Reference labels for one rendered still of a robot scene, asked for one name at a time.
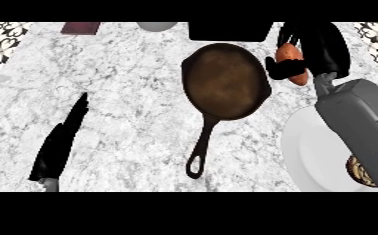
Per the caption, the brown round food item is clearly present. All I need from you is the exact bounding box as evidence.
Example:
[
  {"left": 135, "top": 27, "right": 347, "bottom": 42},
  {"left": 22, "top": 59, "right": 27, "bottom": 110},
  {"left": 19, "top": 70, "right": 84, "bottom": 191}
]
[{"left": 346, "top": 154, "right": 378, "bottom": 188}]

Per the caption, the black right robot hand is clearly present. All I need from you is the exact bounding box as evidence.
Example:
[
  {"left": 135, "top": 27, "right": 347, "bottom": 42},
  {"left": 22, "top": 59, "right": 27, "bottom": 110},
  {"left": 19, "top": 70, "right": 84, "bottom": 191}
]
[{"left": 265, "top": 22, "right": 352, "bottom": 81}]

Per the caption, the white plate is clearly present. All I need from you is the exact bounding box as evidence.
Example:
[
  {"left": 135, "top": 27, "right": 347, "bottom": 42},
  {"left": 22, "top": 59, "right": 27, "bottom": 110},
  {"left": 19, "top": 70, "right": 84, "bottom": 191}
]
[{"left": 281, "top": 105, "right": 378, "bottom": 193}]

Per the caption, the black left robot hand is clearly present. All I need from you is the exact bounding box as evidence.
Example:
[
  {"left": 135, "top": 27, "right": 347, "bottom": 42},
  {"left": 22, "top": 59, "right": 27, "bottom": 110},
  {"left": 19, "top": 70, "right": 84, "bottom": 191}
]
[{"left": 28, "top": 92, "right": 90, "bottom": 182}]

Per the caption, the black rectangular appliance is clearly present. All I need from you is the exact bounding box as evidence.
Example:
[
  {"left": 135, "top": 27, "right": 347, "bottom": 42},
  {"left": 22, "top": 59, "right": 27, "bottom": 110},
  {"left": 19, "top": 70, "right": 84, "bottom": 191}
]
[{"left": 188, "top": 22, "right": 275, "bottom": 43}]

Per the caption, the dark red flat object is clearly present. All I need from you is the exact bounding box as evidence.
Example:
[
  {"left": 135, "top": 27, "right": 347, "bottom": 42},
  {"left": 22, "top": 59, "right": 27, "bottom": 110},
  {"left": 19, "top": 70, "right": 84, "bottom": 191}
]
[{"left": 59, "top": 22, "right": 102, "bottom": 36}]

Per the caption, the black cast iron pan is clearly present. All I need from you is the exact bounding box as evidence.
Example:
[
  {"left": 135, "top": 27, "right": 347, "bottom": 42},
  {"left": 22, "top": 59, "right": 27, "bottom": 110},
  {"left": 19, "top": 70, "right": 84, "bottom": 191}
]
[{"left": 180, "top": 42, "right": 273, "bottom": 180}]

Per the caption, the orange sweet potato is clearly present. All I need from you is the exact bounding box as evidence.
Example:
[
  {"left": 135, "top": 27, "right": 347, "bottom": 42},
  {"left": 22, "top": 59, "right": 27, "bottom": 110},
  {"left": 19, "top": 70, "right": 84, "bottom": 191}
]
[{"left": 275, "top": 42, "right": 310, "bottom": 87}]

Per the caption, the grey round bowl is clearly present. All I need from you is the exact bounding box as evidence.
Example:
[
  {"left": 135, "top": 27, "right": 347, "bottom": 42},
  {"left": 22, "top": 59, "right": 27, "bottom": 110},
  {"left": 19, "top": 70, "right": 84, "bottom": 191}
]
[{"left": 136, "top": 22, "right": 179, "bottom": 33}]

